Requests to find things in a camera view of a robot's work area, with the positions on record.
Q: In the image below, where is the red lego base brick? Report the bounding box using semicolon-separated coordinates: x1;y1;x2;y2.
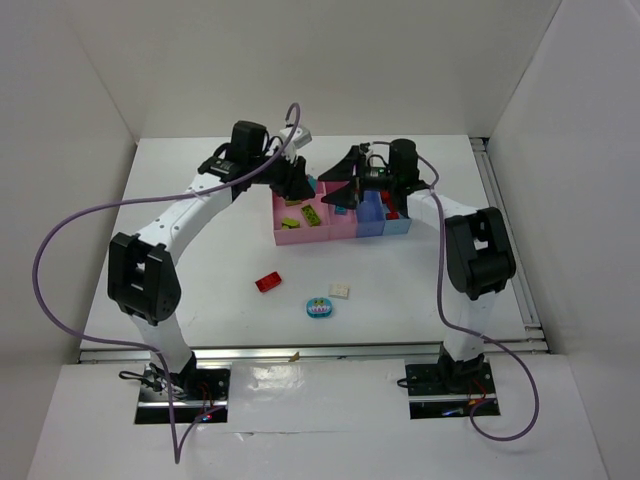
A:
380;191;394;209

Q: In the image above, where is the teal oval monster brick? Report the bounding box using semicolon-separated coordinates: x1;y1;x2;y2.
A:
305;297;334;318

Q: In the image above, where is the green 2x4 lego brick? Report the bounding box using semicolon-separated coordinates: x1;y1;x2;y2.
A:
301;205;322;227

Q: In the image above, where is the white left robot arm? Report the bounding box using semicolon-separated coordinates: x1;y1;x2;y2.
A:
107;121;315;383

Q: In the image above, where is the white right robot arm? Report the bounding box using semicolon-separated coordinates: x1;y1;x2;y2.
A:
319;139;516;380

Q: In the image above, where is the dark blue bin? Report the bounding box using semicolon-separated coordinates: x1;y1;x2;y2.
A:
356;191;386;238

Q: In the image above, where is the small pink bin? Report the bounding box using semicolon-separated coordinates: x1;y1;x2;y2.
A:
327;205;357;240

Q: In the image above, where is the large pink bin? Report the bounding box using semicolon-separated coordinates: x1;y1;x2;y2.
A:
271;182;330;246

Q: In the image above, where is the light blue bin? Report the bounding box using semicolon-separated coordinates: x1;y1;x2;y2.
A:
381;201;412;236

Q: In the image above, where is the white lego brick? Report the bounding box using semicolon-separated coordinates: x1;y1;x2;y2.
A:
329;283;350;299

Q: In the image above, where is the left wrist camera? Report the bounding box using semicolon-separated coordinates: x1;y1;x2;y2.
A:
290;127;312;149

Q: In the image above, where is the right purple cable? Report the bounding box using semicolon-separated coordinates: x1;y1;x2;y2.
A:
369;139;541;441

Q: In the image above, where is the purple cable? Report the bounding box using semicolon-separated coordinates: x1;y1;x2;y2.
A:
369;139;541;441
31;102;302;465

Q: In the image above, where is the right side aluminium rail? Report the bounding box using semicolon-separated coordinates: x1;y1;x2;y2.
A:
468;135;545;331

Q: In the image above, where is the aluminium rail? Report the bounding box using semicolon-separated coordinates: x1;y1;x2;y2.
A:
468;135;545;331
77;338;551;364

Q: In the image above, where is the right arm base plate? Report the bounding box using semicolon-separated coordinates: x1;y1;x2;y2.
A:
396;362;501;420

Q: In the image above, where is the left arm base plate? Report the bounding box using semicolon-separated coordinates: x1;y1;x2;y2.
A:
118;365;231;425

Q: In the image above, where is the front aluminium rail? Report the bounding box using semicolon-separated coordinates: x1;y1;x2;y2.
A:
77;338;551;364

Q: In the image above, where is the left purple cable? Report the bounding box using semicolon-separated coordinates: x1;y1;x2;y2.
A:
31;102;302;465

